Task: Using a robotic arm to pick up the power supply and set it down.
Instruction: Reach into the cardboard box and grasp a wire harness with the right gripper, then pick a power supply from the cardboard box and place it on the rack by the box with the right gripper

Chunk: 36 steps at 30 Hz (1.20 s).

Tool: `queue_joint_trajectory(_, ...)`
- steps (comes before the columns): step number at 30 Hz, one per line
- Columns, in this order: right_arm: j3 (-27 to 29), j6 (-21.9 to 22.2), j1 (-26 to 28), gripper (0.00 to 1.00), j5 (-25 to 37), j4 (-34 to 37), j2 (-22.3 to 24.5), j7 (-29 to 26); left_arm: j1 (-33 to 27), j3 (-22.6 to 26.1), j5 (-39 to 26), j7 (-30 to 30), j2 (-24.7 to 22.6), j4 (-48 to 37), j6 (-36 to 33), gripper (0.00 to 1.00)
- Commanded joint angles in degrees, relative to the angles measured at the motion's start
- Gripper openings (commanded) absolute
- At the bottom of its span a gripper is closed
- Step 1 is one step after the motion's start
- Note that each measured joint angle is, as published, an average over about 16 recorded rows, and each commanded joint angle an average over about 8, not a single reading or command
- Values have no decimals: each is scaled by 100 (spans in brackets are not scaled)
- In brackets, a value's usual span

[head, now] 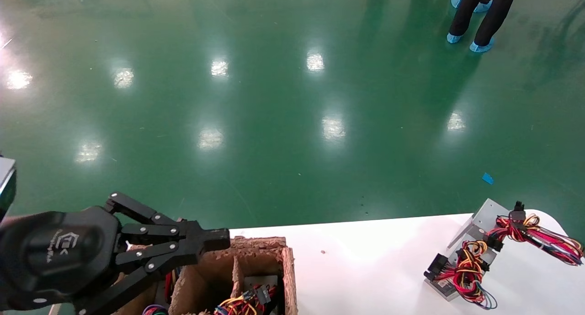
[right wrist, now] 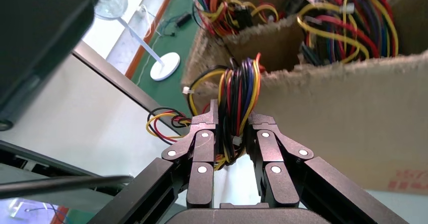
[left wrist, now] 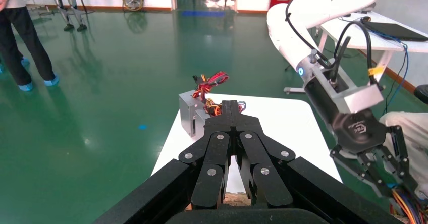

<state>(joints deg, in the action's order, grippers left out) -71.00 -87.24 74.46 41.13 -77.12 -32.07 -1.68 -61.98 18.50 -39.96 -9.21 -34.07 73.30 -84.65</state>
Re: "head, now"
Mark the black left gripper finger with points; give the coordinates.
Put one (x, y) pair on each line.
(155, 260)
(151, 216)

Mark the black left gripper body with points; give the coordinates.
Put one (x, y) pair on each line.
(55, 255)

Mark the brown compartment box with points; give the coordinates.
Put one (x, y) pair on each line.
(256, 255)

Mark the blue tape scrap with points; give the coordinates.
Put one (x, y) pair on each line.
(487, 178)

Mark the blue shoe cover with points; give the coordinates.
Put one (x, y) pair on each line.
(481, 46)
(455, 1)
(483, 7)
(454, 38)

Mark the person in black trousers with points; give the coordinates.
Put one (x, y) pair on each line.
(496, 13)

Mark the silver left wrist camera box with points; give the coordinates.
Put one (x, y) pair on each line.
(5, 182)

